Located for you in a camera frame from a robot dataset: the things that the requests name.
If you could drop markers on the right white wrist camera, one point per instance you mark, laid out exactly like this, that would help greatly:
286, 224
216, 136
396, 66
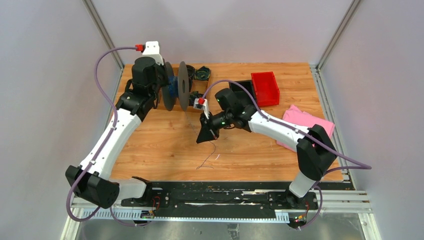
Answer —
202, 104

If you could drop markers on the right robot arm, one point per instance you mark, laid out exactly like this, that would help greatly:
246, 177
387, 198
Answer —
314, 149

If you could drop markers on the grey filament spool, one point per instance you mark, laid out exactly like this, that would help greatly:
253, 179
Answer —
178, 87

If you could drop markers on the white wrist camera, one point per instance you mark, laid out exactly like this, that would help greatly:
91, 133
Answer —
151, 49
202, 104

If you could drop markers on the rolled patterned tie bottom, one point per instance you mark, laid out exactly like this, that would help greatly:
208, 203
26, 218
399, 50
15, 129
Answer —
194, 95

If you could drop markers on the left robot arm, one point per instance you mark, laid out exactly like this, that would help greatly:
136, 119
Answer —
90, 180

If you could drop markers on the red plastic bin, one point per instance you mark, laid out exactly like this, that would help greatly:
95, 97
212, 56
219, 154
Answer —
266, 89

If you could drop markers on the rolled dark tie top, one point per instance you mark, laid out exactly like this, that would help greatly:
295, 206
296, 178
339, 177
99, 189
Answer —
191, 71

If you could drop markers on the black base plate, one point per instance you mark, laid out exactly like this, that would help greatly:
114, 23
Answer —
224, 200

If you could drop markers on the wooden compartment tray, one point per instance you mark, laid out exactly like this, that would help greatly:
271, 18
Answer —
195, 85

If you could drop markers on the pink cloth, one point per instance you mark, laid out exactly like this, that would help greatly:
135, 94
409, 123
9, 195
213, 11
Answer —
296, 116

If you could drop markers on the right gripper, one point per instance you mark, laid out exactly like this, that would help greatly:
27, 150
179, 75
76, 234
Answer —
206, 134

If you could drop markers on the rolled green tie top right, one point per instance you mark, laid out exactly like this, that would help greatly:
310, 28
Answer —
202, 74

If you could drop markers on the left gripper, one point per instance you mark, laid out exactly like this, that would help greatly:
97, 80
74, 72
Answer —
162, 68

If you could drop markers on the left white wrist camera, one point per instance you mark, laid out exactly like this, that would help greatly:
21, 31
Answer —
151, 49

